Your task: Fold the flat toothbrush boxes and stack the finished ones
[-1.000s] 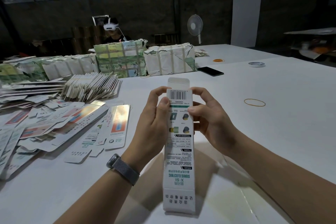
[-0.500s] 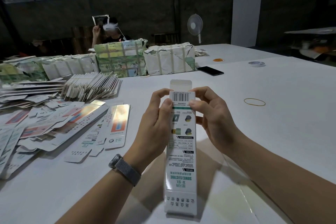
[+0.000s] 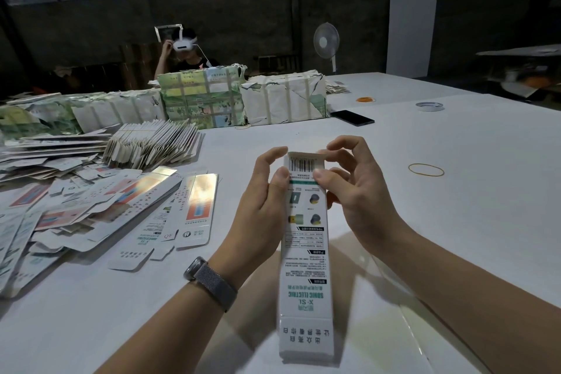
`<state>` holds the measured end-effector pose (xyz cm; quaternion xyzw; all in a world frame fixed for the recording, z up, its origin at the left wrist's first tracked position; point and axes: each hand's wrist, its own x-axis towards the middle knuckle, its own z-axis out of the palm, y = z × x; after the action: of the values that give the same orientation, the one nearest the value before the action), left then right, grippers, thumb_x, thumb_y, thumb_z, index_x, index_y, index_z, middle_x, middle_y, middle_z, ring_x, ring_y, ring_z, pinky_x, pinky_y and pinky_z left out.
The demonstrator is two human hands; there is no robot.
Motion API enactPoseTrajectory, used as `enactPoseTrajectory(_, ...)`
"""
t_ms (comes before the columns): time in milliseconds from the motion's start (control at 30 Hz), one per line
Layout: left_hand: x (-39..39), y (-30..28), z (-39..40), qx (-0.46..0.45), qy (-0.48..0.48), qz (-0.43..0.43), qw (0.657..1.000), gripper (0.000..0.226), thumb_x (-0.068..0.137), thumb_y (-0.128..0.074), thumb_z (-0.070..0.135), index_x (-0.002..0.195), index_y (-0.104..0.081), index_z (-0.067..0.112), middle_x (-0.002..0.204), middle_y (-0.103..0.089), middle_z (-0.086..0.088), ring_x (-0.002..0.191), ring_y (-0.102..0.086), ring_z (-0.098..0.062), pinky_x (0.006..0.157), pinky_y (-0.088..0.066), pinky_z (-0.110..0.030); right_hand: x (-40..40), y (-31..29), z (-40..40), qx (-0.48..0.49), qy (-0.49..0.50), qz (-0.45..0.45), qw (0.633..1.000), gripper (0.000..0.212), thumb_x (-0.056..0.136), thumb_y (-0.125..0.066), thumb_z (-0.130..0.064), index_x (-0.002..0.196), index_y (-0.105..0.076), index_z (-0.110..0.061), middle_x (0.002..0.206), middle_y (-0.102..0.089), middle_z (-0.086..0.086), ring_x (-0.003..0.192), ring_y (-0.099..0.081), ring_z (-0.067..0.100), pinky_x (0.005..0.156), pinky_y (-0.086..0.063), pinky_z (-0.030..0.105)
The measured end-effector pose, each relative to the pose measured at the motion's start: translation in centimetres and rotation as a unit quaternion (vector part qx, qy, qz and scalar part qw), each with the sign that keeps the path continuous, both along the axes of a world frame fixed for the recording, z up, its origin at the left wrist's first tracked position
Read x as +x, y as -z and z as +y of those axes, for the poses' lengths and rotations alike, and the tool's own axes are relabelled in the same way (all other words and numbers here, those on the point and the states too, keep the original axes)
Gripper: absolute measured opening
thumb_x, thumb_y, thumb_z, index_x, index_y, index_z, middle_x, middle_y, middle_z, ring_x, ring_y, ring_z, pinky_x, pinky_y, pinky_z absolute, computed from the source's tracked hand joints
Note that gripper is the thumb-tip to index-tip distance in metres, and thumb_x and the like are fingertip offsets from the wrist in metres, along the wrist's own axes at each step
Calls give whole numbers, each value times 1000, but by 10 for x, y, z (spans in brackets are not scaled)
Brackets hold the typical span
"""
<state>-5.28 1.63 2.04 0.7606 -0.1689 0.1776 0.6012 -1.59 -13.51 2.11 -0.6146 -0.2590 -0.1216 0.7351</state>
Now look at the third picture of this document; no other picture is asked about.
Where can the person's left hand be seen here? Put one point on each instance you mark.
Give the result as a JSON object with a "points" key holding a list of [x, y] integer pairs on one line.
{"points": [[259, 225]]}

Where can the person's right hand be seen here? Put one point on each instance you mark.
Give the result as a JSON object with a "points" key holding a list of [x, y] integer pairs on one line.
{"points": [[373, 203]]}

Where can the toothbrush carton box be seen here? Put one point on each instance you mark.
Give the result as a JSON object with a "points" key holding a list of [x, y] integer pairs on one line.
{"points": [[307, 299]]}

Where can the fanned stack of white cartons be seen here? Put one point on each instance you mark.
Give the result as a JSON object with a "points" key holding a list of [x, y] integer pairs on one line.
{"points": [[153, 143]]}

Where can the pile of cartons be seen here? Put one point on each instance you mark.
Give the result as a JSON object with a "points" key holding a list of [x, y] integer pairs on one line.
{"points": [[53, 211]]}

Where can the person's right forearm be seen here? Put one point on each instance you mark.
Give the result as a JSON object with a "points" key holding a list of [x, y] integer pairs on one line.
{"points": [[482, 304]]}

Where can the person's left forearm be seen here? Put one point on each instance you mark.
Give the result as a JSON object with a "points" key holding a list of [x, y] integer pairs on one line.
{"points": [[162, 339]]}

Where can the thin tan rubber band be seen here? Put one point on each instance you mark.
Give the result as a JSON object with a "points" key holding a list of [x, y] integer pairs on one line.
{"points": [[409, 169]]}

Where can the grey band wristwatch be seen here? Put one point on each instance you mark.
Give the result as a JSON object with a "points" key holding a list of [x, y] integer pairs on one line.
{"points": [[212, 284]]}

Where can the black smartphone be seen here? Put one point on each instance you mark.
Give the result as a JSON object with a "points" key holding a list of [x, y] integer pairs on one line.
{"points": [[351, 118]]}

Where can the small orange tape roll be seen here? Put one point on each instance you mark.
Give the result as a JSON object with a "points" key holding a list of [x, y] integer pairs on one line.
{"points": [[365, 99]]}

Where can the white tape roll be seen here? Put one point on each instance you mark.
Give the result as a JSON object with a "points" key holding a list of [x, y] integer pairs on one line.
{"points": [[419, 106]]}

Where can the small white paper stack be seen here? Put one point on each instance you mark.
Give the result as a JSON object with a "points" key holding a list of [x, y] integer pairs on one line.
{"points": [[337, 86]]}

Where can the green printed wrapped bundle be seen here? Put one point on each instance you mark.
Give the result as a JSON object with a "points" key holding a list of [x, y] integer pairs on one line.
{"points": [[203, 97]]}

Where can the dark wooden chair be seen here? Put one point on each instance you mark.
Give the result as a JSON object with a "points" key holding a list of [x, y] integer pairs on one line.
{"points": [[277, 64]]}

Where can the white standing fan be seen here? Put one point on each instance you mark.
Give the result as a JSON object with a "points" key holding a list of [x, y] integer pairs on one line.
{"points": [[327, 39]]}

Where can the white board panel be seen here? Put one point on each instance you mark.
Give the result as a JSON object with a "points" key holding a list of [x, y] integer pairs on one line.
{"points": [[413, 26]]}

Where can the cluttered side table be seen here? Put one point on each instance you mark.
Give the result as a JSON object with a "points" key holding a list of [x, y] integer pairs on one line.
{"points": [[522, 76]]}

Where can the stack of brown cartons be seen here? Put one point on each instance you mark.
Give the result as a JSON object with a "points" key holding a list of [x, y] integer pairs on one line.
{"points": [[136, 64]]}

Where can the row of white wrapped bundles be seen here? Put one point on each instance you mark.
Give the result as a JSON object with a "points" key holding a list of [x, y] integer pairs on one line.
{"points": [[88, 113]]}

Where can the white head-mounted camera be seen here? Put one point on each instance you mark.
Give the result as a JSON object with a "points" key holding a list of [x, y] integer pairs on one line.
{"points": [[184, 42]]}

